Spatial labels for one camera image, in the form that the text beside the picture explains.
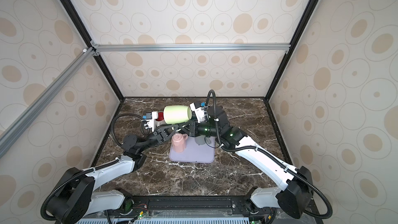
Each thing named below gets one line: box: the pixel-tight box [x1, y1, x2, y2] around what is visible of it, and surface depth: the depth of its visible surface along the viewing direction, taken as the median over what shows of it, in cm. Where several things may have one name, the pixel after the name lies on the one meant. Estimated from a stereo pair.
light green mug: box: [163, 104, 193, 125], surface depth 66 cm
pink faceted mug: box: [171, 132, 189, 153], surface depth 88 cm
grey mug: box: [194, 134, 207, 146], surface depth 94 cm
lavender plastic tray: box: [168, 136, 216, 164], surface depth 93 cm
